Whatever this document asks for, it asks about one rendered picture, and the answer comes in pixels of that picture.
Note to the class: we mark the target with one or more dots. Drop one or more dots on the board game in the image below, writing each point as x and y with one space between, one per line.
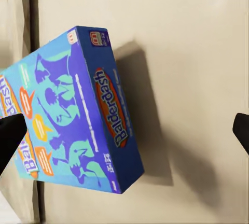
79 131

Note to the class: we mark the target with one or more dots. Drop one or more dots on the bed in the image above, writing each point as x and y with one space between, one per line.
184 70

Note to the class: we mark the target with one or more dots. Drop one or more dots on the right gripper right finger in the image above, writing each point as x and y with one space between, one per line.
241 129

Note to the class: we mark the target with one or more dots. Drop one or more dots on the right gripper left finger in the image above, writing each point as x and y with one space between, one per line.
12 132

